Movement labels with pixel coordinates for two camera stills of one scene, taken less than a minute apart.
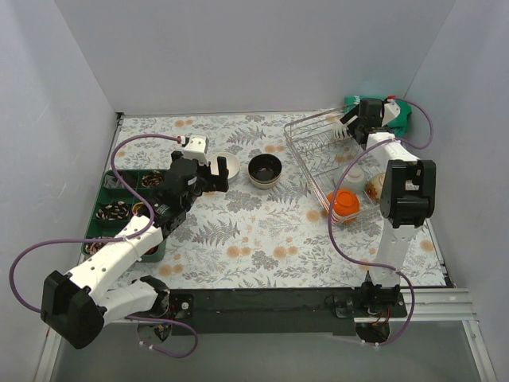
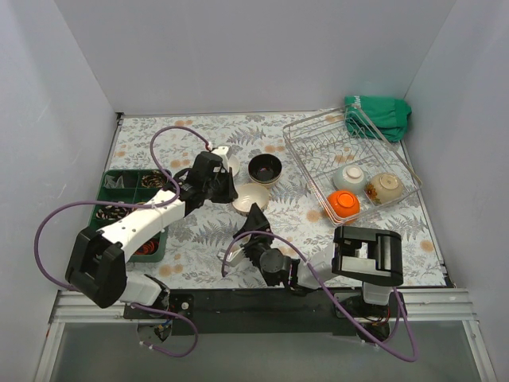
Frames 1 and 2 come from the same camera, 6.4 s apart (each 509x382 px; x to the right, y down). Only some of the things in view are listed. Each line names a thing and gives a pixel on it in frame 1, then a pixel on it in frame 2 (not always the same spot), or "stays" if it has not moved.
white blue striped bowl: (340, 130) to (249, 193)
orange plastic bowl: (347, 202) stays
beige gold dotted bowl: (265, 170) stays
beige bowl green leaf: (264, 179) stays
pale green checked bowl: (355, 178) stays
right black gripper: (355, 125) to (256, 239)
